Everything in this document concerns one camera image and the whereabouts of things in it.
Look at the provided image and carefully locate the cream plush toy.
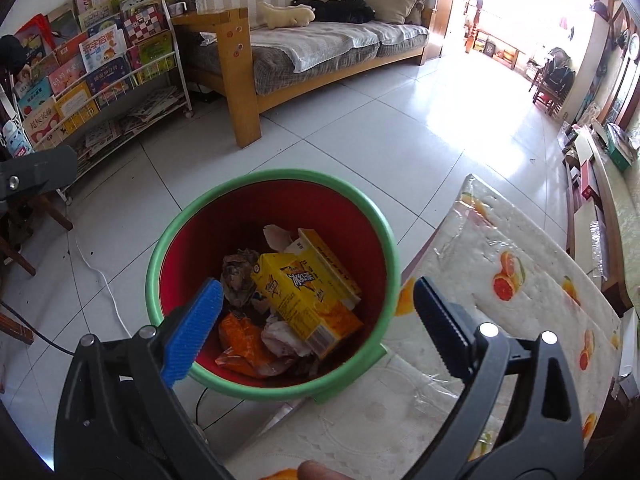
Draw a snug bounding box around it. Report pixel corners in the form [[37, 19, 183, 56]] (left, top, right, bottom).
[[257, 1, 316, 30]]

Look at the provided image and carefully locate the red bin with green rim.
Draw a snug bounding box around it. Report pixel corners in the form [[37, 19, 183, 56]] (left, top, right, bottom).
[[145, 169, 401, 406]]

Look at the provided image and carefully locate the wooden staircase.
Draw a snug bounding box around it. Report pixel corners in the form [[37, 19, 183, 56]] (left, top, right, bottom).
[[435, 0, 486, 61]]

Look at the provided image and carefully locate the beige pillow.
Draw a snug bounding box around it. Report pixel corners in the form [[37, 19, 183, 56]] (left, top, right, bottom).
[[357, 0, 421, 25]]

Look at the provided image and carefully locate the white floor cable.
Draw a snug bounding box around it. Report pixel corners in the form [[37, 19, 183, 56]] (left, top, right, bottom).
[[74, 237, 133, 338]]

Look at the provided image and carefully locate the green box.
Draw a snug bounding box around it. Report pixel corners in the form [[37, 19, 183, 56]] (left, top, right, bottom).
[[605, 125, 638, 168]]

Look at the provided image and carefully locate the patterned pillow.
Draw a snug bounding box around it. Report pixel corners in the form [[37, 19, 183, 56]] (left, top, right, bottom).
[[400, 0, 430, 26]]

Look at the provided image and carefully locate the wooden bench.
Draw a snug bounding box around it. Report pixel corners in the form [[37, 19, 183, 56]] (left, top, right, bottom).
[[472, 30, 521, 68]]

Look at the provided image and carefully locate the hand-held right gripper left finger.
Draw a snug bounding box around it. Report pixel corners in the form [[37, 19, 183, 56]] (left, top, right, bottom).
[[52, 278, 236, 480]]

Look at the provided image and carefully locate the fruit print tablecloth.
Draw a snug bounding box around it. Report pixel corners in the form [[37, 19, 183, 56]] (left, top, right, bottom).
[[225, 174, 623, 480]]

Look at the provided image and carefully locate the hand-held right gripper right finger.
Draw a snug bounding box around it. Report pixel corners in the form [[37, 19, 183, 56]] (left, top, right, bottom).
[[400, 276, 586, 480]]

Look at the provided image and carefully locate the person's right hand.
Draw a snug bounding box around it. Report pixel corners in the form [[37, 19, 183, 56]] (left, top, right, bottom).
[[297, 460, 347, 480]]

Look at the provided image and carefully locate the row of children's books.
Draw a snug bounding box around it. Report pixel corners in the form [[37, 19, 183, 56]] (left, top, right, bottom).
[[12, 0, 176, 151]]

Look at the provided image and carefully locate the long low television cabinet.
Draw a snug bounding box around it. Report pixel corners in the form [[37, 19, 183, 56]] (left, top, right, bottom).
[[562, 120, 640, 311]]

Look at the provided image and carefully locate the wooden sofa with striped cover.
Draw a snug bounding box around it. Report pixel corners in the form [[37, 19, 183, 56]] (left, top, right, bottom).
[[170, 0, 431, 150]]

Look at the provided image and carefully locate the white wire book rack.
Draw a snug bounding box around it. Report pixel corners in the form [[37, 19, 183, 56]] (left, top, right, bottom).
[[0, 0, 193, 196]]

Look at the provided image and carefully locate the black floor cable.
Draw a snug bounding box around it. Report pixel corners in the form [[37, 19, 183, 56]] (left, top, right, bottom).
[[0, 300, 76, 356]]

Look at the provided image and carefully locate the brown wooden stool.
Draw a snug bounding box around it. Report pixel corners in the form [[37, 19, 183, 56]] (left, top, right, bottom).
[[0, 192, 75, 346]]

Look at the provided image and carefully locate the dark cloth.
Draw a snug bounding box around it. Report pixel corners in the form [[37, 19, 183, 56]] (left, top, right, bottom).
[[0, 35, 32, 78]]

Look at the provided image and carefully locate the black garment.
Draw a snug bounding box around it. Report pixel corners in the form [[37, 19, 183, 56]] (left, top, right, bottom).
[[290, 0, 377, 23]]

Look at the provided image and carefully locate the yellow drink carton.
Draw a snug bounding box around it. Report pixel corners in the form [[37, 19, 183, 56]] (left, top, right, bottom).
[[250, 252, 365, 360]]

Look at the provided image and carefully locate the yellow medicine box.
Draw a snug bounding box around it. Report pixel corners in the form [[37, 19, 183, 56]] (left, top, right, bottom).
[[285, 228, 362, 306]]

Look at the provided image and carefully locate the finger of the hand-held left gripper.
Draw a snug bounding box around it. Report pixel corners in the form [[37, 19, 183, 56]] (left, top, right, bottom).
[[0, 146, 78, 202]]

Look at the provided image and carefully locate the brown paper ball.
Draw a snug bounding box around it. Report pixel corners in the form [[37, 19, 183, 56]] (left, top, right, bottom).
[[220, 249, 261, 311]]

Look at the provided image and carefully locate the wooden chair with bags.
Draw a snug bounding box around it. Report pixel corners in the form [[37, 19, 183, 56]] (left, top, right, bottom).
[[531, 47, 576, 116]]

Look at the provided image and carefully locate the orange snack bag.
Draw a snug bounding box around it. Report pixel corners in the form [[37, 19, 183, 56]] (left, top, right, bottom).
[[215, 312, 281, 378]]

